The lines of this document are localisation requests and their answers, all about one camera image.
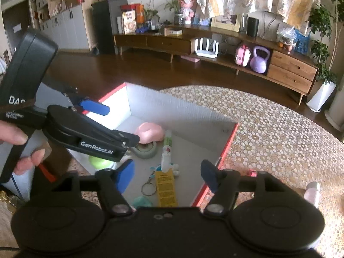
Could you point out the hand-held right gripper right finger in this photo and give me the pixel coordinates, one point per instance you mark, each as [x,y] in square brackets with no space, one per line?
[211,177]

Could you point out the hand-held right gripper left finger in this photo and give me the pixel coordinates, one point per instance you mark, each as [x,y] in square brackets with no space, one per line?
[125,176]

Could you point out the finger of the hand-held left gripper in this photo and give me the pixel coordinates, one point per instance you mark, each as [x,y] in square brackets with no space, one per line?
[96,142]
[94,107]

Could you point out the teal egg-shaped holder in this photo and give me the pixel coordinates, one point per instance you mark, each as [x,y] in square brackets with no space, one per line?
[142,203]

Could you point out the yellow carton box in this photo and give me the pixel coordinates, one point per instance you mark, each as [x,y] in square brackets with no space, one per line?
[165,190]

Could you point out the pink plastic container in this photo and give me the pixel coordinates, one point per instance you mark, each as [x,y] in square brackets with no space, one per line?
[150,133]

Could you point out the green and white tube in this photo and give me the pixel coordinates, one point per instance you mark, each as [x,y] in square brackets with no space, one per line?
[166,145]

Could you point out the red storage box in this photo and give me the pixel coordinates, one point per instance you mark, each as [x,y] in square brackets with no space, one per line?
[188,129]

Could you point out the clear bottle with purple base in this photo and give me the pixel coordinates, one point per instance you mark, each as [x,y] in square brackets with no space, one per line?
[312,196]

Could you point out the person's left hand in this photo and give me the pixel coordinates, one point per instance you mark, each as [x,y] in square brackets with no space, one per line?
[13,134]

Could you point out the green round lid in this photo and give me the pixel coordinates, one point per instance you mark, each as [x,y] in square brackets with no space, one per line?
[99,162]

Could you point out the green tape roll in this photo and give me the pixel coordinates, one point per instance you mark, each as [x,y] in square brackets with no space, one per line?
[149,154]

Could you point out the keyring with small figure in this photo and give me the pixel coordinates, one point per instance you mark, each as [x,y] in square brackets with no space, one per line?
[174,169]

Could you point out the dark wooden door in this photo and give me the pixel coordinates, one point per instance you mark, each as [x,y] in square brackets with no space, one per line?
[16,24]

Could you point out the white floor cabinets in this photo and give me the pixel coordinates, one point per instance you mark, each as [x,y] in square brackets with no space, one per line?
[75,27]

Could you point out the black cabinet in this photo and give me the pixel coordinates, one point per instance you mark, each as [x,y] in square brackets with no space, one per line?
[107,27]

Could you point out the printed snack bag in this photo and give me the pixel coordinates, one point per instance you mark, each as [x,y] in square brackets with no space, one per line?
[129,22]

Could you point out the small leafy potted plant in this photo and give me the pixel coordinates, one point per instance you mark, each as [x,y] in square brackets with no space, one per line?
[148,22]

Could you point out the orange carton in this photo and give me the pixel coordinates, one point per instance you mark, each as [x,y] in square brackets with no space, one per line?
[139,14]

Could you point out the red gift box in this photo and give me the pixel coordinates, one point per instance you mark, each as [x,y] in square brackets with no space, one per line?
[129,6]

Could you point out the white flat box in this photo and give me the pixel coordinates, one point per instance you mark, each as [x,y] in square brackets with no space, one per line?
[173,31]

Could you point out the potted plant in dark pot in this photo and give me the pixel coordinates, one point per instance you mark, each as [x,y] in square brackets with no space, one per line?
[178,19]

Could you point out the purple kettlebell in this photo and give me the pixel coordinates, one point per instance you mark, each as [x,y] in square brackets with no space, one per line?
[259,64]

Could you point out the white router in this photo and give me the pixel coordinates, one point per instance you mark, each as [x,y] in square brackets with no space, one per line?
[206,53]

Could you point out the pink toy case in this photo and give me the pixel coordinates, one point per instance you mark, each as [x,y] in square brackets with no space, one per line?
[243,56]

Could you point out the wooden sideboard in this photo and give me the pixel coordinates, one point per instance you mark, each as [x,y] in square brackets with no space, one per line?
[290,67]

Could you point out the white planter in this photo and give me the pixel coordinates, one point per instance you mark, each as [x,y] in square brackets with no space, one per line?
[321,96]

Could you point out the pink doll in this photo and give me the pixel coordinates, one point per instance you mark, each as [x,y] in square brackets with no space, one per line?
[188,5]

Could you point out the white floor-standing cylinder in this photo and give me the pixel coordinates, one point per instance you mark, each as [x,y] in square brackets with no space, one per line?
[334,107]

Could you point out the framed picture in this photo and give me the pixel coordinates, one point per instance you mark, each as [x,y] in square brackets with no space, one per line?
[225,28]

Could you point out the black cylinder speaker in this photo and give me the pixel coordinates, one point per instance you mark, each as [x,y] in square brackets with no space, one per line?
[252,27]

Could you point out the clear plastic bag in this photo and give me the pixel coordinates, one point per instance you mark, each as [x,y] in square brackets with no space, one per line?
[285,36]

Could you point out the blue patterned bag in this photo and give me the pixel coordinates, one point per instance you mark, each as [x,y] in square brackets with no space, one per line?
[302,43]

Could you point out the tall green houseplant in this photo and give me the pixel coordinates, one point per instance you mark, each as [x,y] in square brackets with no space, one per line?
[321,21]

